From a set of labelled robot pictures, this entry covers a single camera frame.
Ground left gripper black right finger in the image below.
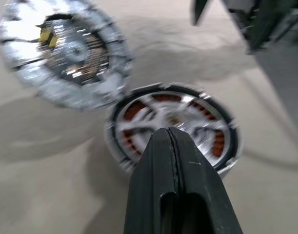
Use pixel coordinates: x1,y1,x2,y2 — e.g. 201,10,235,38
166,128,244,234

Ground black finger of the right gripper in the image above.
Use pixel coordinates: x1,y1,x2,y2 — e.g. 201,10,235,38
189,0,213,27

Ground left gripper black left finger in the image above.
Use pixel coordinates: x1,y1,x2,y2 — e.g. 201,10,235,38
123,127,180,234

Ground motor stator housing copper windings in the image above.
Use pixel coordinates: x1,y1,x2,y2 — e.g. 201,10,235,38
103,82,243,181

